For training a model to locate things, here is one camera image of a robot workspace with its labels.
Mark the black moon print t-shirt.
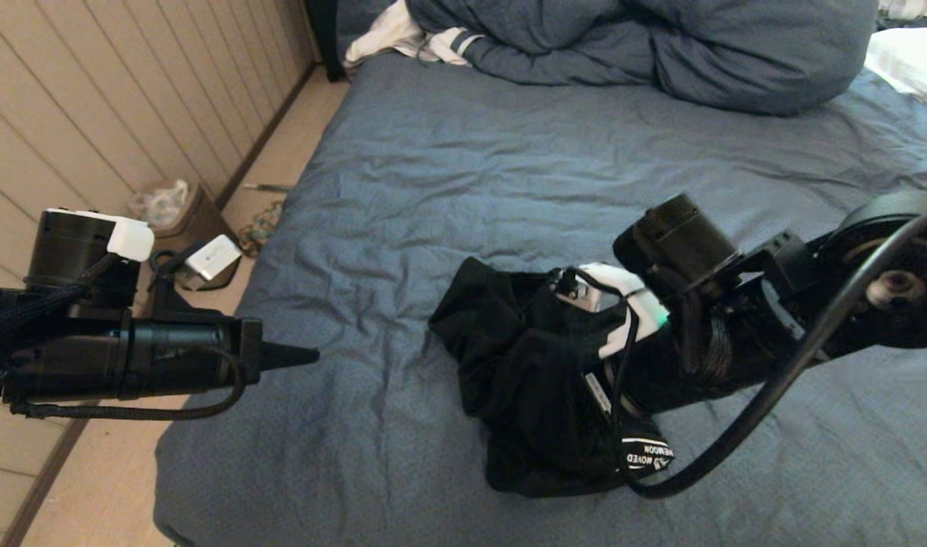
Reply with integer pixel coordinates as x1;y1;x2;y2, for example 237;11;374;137
429;257;677;499

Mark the patterned crumpled cloth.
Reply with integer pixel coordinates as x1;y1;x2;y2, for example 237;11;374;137
239;201;286;258

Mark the brown trash bin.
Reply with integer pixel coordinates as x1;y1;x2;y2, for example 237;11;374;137
125;180;243;291

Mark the crumpled plastic bin bag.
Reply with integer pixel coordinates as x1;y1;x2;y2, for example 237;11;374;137
129;180;191;228

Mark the dark bedside furniture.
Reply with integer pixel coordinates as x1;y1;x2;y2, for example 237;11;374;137
305;0;350;83

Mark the blue crumpled duvet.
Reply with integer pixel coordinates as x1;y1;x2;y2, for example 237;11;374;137
338;0;879;117

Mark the white striped garment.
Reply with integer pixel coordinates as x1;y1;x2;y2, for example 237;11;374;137
344;0;484;68

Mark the white pillow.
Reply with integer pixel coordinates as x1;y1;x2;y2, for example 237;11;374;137
865;24;927;120

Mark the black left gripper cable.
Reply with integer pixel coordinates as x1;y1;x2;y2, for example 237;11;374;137
11;346;247;422

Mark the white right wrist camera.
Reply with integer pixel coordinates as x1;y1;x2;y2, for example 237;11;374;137
558;262;671;360

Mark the white left wrist camera on bracket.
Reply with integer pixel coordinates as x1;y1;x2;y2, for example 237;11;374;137
148;234;243;324

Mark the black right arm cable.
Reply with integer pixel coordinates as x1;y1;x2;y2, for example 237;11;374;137
555;205;927;501

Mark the braided black left arm cable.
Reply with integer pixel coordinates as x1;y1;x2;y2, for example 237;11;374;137
0;255;122;358

